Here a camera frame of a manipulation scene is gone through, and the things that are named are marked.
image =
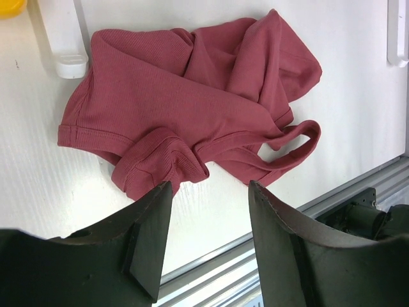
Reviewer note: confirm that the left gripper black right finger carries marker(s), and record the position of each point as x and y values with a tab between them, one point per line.
303	262

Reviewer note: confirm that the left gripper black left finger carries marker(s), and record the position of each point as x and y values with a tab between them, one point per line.
117	261

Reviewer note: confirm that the red tank top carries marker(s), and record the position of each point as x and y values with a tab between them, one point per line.
160	105

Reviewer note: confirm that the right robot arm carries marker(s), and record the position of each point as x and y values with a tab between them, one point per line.
359	216

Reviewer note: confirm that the white clothes rack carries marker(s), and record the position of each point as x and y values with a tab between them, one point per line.
61	24

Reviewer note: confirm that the yellow plastic bin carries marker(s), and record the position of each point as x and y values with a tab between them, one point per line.
11	8

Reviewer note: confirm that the aluminium rail frame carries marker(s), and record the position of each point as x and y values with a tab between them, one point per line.
228	276

